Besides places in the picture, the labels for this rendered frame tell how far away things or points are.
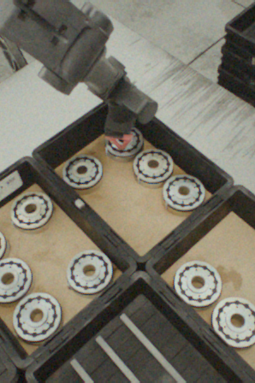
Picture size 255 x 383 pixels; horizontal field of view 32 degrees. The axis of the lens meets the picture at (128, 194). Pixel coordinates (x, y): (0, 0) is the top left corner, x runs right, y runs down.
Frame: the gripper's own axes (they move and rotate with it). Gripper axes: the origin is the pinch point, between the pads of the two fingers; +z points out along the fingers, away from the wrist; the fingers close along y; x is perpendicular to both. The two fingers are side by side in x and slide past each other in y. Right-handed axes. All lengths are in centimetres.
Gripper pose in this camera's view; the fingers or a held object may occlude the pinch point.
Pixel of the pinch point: (123, 137)
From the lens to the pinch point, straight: 115.6
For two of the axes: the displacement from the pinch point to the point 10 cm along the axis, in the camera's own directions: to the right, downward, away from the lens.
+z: 0.5, 5.1, 8.6
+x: -9.8, -1.3, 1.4
